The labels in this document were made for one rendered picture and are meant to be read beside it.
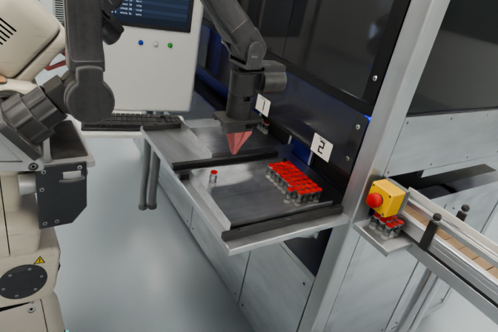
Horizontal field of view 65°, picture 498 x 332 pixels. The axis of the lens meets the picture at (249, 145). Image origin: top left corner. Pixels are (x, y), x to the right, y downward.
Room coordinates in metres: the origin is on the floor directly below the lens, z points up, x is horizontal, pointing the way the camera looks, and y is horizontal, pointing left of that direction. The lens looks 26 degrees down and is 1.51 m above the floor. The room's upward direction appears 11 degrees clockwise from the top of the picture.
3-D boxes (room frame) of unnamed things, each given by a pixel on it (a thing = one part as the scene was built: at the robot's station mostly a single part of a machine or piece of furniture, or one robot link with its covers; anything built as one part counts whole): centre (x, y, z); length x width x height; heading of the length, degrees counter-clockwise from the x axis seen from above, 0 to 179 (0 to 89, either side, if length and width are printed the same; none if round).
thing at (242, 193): (0.98, -0.06, 0.90); 0.34 x 0.26 x 0.04; 125
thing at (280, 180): (1.03, -0.13, 0.91); 0.18 x 0.02 x 0.05; 35
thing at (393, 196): (0.91, -0.39, 1.00); 0.08 x 0.07 x 0.07; 126
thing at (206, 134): (1.32, 0.05, 0.90); 0.34 x 0.26 x 0.04; 126
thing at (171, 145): (1.14, 0.01, 0.87); 0.70 x 0.48 x 0.02; 36
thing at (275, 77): (0.85, 0.01, 1.29); 0.11 x 0.09 x 0.12; 125
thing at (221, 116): (0.82, 0.04, 1.20); 0.10 x 0.07 x 0.07; 125
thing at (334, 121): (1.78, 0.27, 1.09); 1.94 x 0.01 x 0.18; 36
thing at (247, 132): (0.82, 0.04, 1.13); 0.07 x 0.07 x 0.09; 35
